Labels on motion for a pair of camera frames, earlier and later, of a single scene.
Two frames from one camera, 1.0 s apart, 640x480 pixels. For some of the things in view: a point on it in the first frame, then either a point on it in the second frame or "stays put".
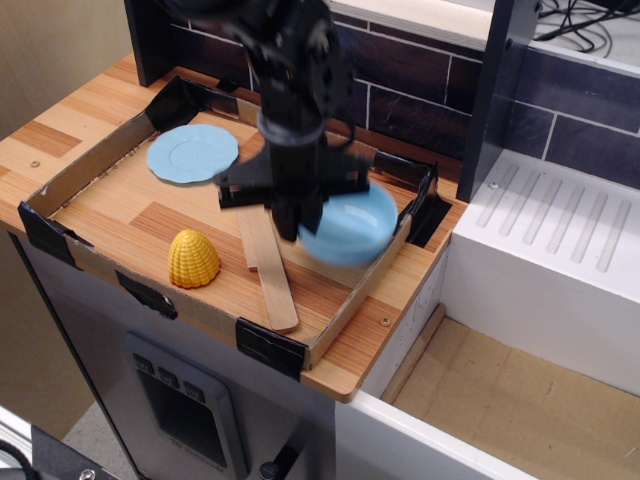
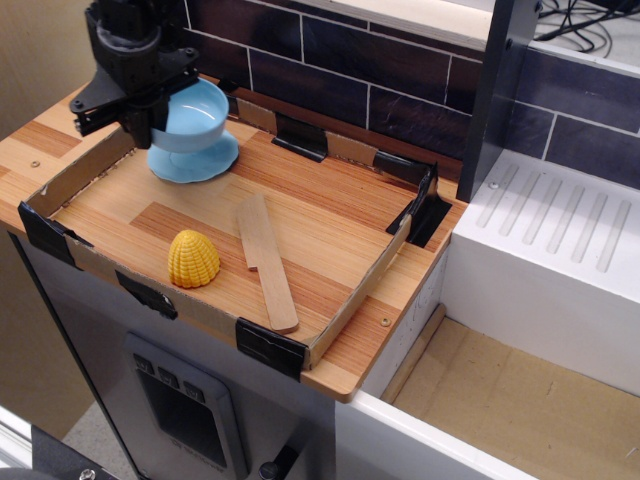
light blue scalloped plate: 191,153 stays put
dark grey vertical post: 512,26 stays put
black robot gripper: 296,175 to 139,75
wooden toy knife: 262,255 stays put
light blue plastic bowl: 355,227 to 196,118
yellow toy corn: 193,259 stays put
